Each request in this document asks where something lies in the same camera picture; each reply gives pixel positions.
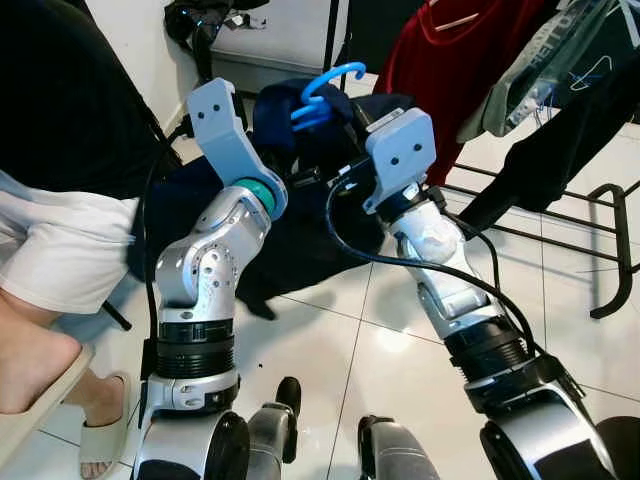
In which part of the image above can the blue plastic hanger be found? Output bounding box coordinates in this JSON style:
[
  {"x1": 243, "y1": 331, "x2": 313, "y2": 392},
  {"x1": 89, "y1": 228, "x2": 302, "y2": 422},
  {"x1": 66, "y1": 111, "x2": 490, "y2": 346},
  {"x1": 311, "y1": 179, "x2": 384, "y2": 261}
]
[{"x1": 290, "y1": 62, "x2": 369, "y2": 133}]

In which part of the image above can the pink hanger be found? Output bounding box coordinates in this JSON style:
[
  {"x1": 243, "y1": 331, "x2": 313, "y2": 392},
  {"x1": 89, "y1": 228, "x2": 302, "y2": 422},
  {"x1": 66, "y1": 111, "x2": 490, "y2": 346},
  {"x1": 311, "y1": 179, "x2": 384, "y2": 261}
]
[{"x1": 432, "y1": 10, "x2": 483, "y2": 33}]

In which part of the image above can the black metal clothes rack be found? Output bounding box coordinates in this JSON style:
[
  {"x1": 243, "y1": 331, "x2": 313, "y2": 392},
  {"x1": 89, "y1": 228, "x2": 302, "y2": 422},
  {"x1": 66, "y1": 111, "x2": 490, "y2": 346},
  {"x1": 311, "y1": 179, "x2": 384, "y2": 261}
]
[{"x1": 320, "y1": 0, "x2": 640, "y2": 321}]

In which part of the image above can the black hanging garment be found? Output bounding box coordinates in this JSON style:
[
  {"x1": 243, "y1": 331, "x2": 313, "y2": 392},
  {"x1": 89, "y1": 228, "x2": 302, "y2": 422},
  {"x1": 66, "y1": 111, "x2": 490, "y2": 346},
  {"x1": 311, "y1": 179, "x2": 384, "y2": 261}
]
[{"x1": 460, "y1": 30, "x2": 640, "y2": 236}]

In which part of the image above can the grey printed shirt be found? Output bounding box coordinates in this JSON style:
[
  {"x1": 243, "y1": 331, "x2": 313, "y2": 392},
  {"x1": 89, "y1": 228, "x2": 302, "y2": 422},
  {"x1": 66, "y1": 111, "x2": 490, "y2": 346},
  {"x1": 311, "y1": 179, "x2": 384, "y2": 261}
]
[{"x1": 458, "y1": 0, "x2": 629, "y2": 139}]

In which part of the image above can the red hanging garment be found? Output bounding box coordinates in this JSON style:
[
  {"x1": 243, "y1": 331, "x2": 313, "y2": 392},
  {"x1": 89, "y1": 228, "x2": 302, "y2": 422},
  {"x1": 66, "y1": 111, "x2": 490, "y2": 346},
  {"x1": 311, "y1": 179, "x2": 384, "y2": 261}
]
[{"x1": 375, "y1": 0, "x2": 549, "y2": 188}]

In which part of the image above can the grey robot right leg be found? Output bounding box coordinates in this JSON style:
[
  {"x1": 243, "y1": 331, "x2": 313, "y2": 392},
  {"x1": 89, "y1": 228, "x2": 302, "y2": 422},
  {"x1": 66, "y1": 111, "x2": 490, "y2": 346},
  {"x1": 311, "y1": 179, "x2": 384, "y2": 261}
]
[{"x1": 357, "y1": 415, "x2": 443, "y2": 480}]

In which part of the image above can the grey robot leg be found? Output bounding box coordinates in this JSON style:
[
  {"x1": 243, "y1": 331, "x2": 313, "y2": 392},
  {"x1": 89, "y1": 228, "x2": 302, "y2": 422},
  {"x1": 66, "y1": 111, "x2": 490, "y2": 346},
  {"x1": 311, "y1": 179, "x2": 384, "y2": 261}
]
[
  {"x1": 243, "y1": 375, "x2": 303, "y2": 480},
  {"x1": 357, "y1": 415, "x2": 443, "y2": 480}
]

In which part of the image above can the grey padded ottoman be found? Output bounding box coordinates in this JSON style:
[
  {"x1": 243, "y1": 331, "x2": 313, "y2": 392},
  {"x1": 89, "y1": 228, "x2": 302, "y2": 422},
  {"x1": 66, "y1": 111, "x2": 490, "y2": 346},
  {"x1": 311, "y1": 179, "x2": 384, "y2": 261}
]
[{"x1": 205, "y1": 0, "x2": 351, "y2": 96}]

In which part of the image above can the grey robot left leg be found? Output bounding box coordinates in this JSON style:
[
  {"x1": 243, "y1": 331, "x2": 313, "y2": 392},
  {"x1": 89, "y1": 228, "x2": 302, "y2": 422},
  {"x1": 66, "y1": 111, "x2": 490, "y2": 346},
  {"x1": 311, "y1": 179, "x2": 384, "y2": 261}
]
[{"x1": 243, "y1": 375, "x2": 303, "y2": 480}]

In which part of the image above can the crumpled black clothing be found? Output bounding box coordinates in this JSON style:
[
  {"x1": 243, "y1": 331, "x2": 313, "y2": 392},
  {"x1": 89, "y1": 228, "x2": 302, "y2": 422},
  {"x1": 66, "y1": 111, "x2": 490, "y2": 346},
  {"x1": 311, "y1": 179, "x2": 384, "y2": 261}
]
[{"x1": 163, "y1": 0, "x2": 273, "y2": 59}]

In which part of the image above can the person in white shorts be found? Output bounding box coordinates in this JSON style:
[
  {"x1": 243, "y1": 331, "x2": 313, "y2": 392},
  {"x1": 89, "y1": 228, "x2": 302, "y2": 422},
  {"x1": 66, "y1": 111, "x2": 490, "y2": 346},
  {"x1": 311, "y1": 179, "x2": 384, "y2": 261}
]
[{"x1": 0, "y1": 0, "x2": 173, "y2": 480}]

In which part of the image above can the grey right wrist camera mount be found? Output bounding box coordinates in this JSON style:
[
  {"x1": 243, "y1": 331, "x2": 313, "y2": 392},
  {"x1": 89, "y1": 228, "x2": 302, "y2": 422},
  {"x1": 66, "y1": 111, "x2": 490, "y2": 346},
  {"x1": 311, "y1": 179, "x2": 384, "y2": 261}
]
[{"x1": 362, "y1": 108, "x2": 439, "y2": 216}]

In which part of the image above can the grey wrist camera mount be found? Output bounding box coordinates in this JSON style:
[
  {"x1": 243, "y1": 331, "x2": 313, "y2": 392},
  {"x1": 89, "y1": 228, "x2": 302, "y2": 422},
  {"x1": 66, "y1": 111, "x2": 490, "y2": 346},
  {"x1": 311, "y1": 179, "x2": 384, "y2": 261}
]
[
  {"x1": 187, "y1": 78, "x2": 269, "y2": 201},
  {"x1": 362, "y1": 108, "x2": 439, "y2": 216}
]

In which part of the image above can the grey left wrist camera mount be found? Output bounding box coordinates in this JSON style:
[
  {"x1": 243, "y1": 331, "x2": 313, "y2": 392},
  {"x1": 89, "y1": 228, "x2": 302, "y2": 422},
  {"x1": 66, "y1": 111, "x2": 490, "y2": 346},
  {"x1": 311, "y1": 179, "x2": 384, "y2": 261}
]
[{"x1": 187, "y1": 78, "x2": 269, "y2": 201}]

